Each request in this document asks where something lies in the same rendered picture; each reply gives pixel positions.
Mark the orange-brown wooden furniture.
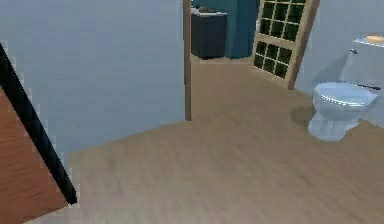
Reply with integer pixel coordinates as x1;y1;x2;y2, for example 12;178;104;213
0;84;69;224

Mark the dark grey cabinet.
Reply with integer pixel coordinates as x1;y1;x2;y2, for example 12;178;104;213
190;7;229;61

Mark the white toilet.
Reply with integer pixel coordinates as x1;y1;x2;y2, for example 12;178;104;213
307;37;384;142

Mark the wooden glass-paned room door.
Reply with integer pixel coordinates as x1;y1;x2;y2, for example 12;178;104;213
250;0;321;90

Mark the orange item on toilet tank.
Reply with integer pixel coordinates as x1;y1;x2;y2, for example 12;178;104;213
365;34;384;45

